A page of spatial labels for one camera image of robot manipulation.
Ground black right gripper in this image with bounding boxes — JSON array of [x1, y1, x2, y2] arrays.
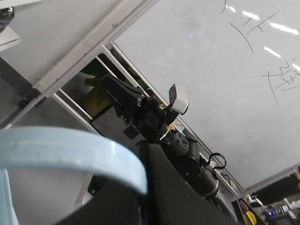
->
[[100, 74, 176, 143]]

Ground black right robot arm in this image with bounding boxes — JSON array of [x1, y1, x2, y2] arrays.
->
[[100, 74, 236, 218]]

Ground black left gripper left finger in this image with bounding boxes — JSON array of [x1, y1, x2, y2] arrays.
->
[[56, 180, 141, 225]]

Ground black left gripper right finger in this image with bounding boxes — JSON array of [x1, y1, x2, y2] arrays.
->
[[140, 142, 237, 225]]

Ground light blue plastic basket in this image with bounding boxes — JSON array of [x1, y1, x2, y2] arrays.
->
[[0, 127, 148, 225]]

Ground white rolling whiteboard stand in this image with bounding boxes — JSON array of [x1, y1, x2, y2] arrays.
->
[[0, 0, 300, 221]]

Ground white store shelving unit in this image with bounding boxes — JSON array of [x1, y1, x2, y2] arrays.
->
[[0, 0, 42, 52]]

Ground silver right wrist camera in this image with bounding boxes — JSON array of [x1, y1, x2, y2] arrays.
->
[[168, 84, 188, 115]]

